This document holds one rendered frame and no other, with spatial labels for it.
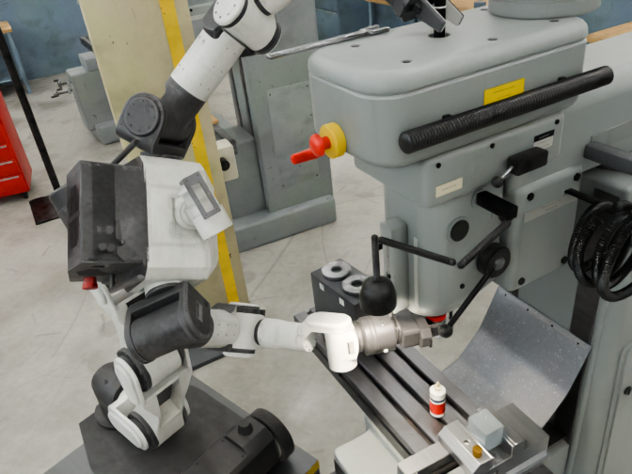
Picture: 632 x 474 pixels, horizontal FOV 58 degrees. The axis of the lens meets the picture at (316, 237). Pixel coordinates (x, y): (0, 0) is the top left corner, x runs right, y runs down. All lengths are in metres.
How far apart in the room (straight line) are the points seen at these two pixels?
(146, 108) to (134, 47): 1.41
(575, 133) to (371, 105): 0.49
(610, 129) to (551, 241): 0.25
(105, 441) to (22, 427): 1.14
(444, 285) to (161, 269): 0.56
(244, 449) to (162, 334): 0.90
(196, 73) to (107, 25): 1.38
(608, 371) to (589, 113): 0.72
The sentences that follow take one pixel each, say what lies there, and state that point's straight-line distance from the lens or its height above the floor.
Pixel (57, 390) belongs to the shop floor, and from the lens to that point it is 3.42.
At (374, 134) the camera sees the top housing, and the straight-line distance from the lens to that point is 0.91.
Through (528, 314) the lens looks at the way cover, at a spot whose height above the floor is 1.06.
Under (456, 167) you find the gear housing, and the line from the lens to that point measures 1.02.
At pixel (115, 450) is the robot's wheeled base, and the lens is 2.20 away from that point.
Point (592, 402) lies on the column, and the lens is 1.77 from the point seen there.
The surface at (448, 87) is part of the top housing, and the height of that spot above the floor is 1.85.
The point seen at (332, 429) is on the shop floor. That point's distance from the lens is 2.78.
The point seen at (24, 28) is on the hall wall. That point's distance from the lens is 9.91.
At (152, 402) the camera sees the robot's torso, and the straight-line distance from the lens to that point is 1.80.
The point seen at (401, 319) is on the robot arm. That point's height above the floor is 1.27.
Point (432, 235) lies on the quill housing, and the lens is 1.12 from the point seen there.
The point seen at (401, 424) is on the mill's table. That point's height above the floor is 0.92.
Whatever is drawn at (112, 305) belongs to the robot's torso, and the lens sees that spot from 1.55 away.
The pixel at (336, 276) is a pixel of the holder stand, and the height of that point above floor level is 1.12.
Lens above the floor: 2.14
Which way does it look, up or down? 32 degrees down
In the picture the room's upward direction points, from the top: 7 degrees counter-clockwise
